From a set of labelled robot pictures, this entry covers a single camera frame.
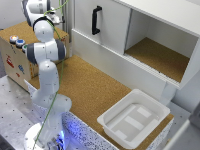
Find green button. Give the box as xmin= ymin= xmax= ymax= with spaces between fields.
xmin=21 ymin=43 xmax=29 ymax=53

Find white cabinet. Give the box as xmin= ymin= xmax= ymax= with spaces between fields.
xmin=70 ymin=0 xmax=200 ymax=107

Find red button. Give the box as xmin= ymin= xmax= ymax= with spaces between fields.
xmin=9 ymin=34 xmax=19 ymax=44

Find black door handle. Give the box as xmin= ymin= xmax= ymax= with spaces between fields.
xmin=91 ymin=5 xmax=103 ymax=36

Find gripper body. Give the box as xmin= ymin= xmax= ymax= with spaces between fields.
xmin=47 ymin=10 xmax=65 ymax=25

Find white sliding door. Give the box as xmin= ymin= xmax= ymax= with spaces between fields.
xmin=74 ymin=0 xmax=133 ymax=56

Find blue button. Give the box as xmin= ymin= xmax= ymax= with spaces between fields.
xmin=15 ymin=38 xmax=26 ymax=48

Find wooden drawer box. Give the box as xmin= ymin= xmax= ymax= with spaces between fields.
xmin=0 ymin=21 xmax=71 ymax=92

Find green cable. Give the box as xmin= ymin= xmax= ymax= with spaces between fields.
xmin=32 ymin=0 xmax=70 ymax=150

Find white plastic box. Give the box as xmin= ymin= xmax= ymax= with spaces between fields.
xmin=96 ymin=88 xmax=172 ymax=150

